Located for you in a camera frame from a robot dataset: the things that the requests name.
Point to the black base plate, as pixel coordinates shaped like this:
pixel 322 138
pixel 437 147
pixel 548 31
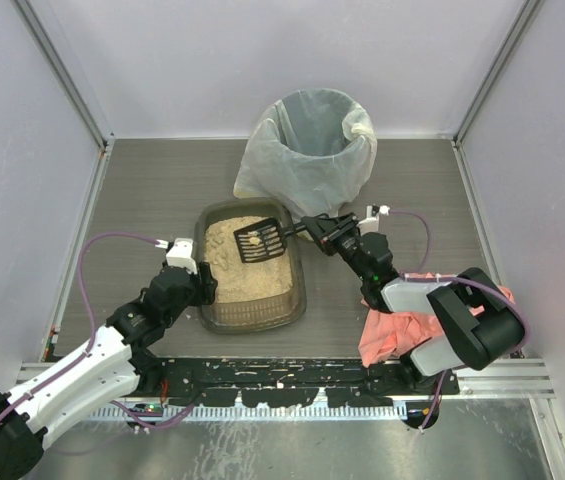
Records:
pixel 224 382

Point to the white slotted cable duct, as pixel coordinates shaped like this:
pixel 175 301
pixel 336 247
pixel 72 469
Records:
pixel 319 411

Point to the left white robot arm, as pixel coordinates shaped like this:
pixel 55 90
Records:
pixel 115 361

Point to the left aluminium frame post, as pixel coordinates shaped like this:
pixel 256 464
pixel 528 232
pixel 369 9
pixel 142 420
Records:
pixel 46 32

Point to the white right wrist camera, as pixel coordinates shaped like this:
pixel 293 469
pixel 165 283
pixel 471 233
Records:
pixel 372 220

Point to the pink cloth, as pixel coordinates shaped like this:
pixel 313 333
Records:
pixel 438 322

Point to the black litter scoop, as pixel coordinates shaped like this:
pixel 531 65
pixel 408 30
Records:
pixel 264 240

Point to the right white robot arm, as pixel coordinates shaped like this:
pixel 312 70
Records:
pixel 479 324

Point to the bin with white bag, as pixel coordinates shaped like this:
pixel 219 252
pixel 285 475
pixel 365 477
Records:
pixel 312 151

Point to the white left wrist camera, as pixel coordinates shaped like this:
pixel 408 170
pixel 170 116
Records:
pixel 179 254

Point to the right aluminium frame post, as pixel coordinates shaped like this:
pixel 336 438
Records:
pixel 522 22

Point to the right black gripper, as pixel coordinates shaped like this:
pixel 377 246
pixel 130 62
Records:
pixel 332 230

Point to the aluminium frame post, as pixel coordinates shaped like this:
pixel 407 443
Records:
pixel 522 22
pixel 46 32

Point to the beige cat litter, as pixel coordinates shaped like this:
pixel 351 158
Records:
pixel 237 281

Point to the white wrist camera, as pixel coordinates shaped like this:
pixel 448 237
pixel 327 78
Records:
pixel 372 220
pixel 179 254

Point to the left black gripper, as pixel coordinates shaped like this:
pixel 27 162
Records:
pixel 206 283

